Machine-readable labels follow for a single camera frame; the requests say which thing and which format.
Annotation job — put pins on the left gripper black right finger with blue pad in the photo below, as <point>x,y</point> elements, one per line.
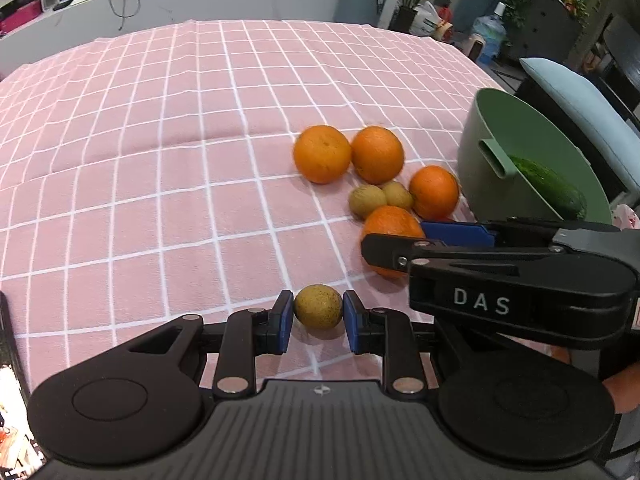
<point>386,333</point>

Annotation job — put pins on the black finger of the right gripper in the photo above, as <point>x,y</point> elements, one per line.
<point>395,253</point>

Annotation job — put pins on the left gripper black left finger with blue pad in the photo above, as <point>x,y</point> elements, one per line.
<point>246,335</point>

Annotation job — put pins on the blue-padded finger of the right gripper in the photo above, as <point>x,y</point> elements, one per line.
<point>512,232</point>

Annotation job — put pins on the green-brown kiwi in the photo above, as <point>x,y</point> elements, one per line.
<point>318,307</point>

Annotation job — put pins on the person's hand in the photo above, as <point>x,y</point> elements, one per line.
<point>624,387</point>

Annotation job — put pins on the right kiwi on cloth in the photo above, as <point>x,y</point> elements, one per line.
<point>397,195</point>

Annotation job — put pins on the kiwi on cloth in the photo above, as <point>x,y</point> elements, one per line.
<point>362,201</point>
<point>397,195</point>

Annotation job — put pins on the green cucumber in basket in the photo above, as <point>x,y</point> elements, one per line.
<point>567,200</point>

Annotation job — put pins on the left kiwi on cloth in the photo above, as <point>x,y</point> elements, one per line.
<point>362,201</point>

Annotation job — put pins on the right smaller orange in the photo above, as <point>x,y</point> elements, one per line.
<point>435,193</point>

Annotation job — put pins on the middle large orange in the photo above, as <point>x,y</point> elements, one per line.
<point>377,155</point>

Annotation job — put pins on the large orange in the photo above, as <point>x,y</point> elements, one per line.
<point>322,154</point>
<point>377,155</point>

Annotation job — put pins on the green plastic basket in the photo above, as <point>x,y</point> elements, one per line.
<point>500,126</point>

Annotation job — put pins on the left large orange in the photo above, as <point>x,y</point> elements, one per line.
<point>322,154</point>

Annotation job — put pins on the light blue chair cushion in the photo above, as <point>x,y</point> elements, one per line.
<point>578,108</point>

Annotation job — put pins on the pink checked tablecloth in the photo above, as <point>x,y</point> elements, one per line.
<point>152,175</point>

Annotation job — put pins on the blue water bottle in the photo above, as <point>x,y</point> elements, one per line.
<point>492,30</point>

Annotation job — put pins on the dark cabinet with plants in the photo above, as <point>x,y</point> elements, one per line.
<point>542,28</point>

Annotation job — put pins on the white plastic bag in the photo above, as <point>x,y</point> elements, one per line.
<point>426,20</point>

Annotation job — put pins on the smartphone with photo screen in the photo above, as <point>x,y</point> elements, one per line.
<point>20,455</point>

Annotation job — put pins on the pink box on counter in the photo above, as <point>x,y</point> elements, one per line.
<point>20,17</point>

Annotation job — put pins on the black chair frame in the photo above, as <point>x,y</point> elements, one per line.
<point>612,65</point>

